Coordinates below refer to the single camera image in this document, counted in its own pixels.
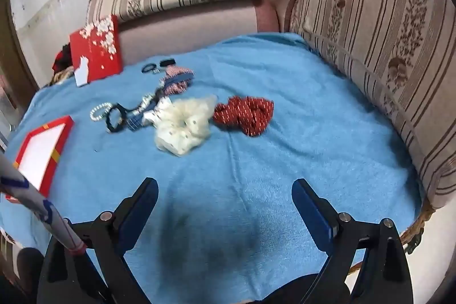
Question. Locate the brown wooden door frame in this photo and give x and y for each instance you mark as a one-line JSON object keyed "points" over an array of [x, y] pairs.
{"points": [[14, 51]]}

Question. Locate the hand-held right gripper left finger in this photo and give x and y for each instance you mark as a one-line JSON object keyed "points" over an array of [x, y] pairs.
{"points": [[137, 216]]}

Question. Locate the tan woven bundle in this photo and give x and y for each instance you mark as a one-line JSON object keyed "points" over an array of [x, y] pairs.
{"points": [[62, 77]]}

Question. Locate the dark red-black clothes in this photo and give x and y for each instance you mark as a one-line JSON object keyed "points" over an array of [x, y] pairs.
{"points": [[63, 56]]}

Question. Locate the light blue blanket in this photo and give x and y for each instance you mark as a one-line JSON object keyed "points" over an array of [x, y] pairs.
{"points": [[249, 165]]}

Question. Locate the wide striped floral sofa cushion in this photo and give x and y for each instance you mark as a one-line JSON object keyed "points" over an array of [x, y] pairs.
{"points": [[374, 40]]}

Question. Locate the white blue-printed tube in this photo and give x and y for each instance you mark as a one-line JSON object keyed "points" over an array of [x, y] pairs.
{"points": [[35, 199]]}

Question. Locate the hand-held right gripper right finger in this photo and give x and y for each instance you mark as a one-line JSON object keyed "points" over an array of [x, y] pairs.
{"points": [[315, 216]]}

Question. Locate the red gift box tray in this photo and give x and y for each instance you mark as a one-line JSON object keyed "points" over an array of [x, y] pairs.
{"points": [[39, 154]]}

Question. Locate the blue plaid hair bow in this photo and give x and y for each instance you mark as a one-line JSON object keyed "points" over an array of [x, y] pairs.
{"points": [[142, 113]]}

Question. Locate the pink sofa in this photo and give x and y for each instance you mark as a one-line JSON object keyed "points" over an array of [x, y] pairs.
{"points": [[185, 26]]}

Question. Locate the pink patterned scrunchie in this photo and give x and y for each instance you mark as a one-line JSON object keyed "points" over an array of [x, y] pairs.
{"points": [[176, 79]]}

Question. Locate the white paper card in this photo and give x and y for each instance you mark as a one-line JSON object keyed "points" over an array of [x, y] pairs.
{"points": [[82, 74]]}

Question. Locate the white fluffy scrunchie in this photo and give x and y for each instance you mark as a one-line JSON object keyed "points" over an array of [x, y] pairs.
{"points": [[185, 129]]}

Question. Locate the red dotted scrunchie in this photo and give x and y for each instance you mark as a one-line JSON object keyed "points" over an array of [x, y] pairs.
{"points": [[249, 115]]}

